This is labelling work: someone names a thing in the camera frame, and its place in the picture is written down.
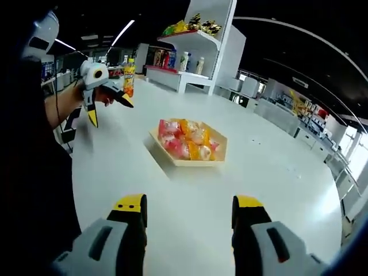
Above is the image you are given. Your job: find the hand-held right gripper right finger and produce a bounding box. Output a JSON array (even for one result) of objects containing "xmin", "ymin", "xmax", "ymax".
[{"xmin": 231, "ymin": 194, "xmax": 330, "ymax": 276}]

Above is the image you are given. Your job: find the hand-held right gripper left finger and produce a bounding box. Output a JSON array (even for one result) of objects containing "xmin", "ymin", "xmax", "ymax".
[{"xmin": 51, "ymin": 193, "xmax": 149, "ymax": 276}]

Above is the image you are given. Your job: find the yellow marshmallow packet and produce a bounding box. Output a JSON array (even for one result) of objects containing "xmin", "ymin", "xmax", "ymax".
[
  {"xmin": 186, "ymin": 142, "xmax": 202, "ymax": 160},
  {"xmin": 200, "ymin": 145, "xmax": 215, "ymax": 160},
  {"xmin": 183, "ymin": 132, "xmax": 205, "ymax": 144},
  {"xmin": 191, "ymin": 120, "xmax": 212, "ymax": 137},
  {"xmin": 178, "ymin": 119, "xmax": 193, "ymax": 135}
]

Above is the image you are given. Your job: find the beige hexagonal bowl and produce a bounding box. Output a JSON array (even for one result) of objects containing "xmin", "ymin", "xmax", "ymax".
[{"xmin": 148, "ymin": 117, "xmax": 228, "ymax": 167}]

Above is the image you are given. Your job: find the person's left hand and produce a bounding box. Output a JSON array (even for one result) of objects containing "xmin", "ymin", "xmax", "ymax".
[{"xmin": 94, "ymin": 85, "xmax": 114, "ymax": 106}]

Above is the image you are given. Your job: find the orange drink bottle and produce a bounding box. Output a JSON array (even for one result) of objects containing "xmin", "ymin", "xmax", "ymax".
[{"xmin": 122, "ymin": 58, "xmax": 136, "ymax": 97}]

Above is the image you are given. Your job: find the black chair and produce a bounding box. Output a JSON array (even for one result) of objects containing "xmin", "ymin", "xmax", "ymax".
[{"xmin": 61, "ymin": 108, "xmax": 83, "ymax": 144}]

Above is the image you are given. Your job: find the white table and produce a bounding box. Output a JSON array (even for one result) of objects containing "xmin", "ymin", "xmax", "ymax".
[{"xmin": 70, "ymin": 77, "xmax": 342, "ymax": 276}]

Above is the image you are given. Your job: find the white chest-worn device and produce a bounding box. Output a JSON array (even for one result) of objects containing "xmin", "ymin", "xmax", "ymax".
[{"xmin": 21, "ymin": 10, "xmax": 60, "ymax": 60}]

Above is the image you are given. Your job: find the blue bottle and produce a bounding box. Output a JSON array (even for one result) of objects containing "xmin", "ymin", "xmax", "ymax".
[{"xmin": 168, "ymin": 48, "xmax": 178, "ymax": 69}]

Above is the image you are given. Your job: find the green white bottle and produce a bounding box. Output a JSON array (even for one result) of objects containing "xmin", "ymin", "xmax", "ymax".
[{"xmin": 179, "ymin": 51, "xmax": 190, "ymax": 72}]

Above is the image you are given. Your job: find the person's black-clothed torso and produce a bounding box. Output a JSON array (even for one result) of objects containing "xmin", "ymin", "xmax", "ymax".
[{"xmin": 0, "ymin": 54, "xmax": 84, "ymax": 276}]

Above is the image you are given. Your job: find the black yellow snack bag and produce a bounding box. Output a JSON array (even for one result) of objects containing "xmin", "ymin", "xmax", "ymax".
[
  {"xmin": 188, "ymin": 13, "xmax": 204, "ymax": 29},
  {"xmin": 201, "ymin": 19, "xmax": 223, "ymax": 35}
]

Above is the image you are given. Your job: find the white low cabinet row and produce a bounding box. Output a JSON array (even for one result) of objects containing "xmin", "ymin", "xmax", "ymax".
[{"xmin": 296, "ymin": 126, "xmax": 343, "ymax": 158}]

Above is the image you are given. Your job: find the translucent white panel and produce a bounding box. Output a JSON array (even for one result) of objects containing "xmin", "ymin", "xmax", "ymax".
[{"xmin": 254, "ymin": 99, "xmax": 301, "ymax": 136}]

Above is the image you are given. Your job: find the white box appliance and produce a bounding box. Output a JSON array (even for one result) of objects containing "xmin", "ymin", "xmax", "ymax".
[
  {"xmin": 241, "ymin": 78, "xmax": 259, "ymax": 97},
  {"xmin": 229, "ymin": 77, "xmax": 245, "ymax": 94}
]

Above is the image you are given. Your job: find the white display shelf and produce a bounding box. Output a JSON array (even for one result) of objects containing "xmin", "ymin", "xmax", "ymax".
[{"xmin": 144, "ymin": 0, "xmax": 247, "ymax": 96}]

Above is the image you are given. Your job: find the yellow display figure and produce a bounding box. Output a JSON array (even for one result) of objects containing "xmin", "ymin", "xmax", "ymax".
[{"xmin": 289, "ymin": 90, "xmax": 310, "ymax": 116}]

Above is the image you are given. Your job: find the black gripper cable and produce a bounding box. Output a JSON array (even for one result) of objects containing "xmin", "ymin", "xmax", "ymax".
[{"xmin": 54, "ymin": 77, "xmax": 78, "ymax": 150}]

